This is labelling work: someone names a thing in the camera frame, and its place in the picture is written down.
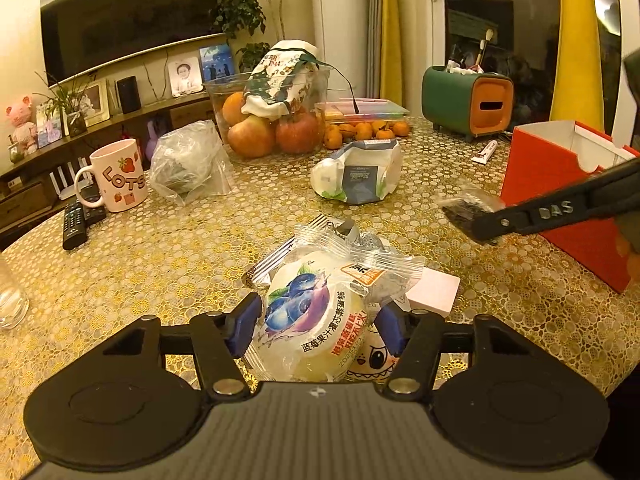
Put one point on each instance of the dark snack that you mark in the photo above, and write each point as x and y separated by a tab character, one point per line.
462	207

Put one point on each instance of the pile of small tangerines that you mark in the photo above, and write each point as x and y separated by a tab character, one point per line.
362	131

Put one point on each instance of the potted grass plant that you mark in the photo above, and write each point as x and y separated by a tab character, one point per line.
75	120

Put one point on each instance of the makeup brush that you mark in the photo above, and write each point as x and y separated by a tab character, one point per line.
484	42

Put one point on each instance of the tall green houseplant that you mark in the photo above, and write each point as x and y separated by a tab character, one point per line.
245	5

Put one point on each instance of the grey curtain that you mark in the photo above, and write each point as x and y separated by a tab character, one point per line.
372	25

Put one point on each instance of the white wet wipes pack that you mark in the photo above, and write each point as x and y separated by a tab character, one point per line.
357	175

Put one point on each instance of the green orange desk organizer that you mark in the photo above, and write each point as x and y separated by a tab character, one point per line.
450	100

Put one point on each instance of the grey snack packet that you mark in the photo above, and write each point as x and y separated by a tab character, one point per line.
347	230

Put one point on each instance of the wooden photo frame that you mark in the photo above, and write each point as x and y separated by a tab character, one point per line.
96	102

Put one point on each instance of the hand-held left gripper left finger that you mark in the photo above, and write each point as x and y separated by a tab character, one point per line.
242	327

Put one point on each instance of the clear fruit container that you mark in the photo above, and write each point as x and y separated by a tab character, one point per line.
222	87

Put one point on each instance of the flat pink plastic case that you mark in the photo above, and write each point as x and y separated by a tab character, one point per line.
365	109

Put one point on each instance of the blueberry cake packet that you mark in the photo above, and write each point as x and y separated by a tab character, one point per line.
300	310

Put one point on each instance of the small black speaker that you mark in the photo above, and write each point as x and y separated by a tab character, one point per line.
128	95

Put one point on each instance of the purple rabbit toy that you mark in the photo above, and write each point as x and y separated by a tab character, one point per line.
154	140

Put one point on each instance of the small photo card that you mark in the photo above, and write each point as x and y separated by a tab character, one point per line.
49	127

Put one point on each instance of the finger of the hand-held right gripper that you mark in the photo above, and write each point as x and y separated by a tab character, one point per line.
550	212

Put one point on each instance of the pink pig plush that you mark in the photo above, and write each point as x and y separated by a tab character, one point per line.
22	125

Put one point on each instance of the orange fruit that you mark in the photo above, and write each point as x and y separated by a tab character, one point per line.
234	109

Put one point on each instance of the gold lace covered desktop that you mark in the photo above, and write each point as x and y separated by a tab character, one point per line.
175	260

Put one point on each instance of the pink strawberry print mug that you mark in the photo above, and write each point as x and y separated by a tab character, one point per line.
122	177

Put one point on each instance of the wooden television cabinet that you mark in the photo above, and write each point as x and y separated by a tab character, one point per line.
30	200

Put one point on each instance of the white router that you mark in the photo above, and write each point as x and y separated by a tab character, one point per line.
67	177

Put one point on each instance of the cartoon face snack packet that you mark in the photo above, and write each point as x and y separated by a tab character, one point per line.
370	362

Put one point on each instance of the short black remote control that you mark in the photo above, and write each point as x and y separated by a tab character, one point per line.
95	210

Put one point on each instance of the silver foil packet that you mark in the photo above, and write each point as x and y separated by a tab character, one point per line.
272	260

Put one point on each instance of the yellow curtain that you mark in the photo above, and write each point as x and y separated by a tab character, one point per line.
391	30

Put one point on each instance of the blue picture print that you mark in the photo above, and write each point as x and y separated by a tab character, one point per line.
217	60

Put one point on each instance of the small white tube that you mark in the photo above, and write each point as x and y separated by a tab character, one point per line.
485	151

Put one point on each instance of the long black remote control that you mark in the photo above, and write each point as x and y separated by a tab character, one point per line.
74	225

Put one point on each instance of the white standing air conditioner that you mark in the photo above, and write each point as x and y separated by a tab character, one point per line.
340	20

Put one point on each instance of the white portrait photo frame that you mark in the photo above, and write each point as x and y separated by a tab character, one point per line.
185	75

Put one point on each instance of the flat screen television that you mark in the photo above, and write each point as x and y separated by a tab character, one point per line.
130	15

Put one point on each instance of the red cardboard box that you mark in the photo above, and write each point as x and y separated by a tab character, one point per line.
545	185

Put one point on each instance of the red yellow apple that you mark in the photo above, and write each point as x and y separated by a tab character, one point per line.
250	137

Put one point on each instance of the clear plastic bag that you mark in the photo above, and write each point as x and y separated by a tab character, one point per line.
185	160

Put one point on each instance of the white green printed bag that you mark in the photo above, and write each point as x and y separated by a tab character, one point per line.
277	80

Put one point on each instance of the clear drinking glass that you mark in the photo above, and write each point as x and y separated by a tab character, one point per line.
11	300

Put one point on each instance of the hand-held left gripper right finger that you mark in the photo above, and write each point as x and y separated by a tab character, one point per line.
392	330

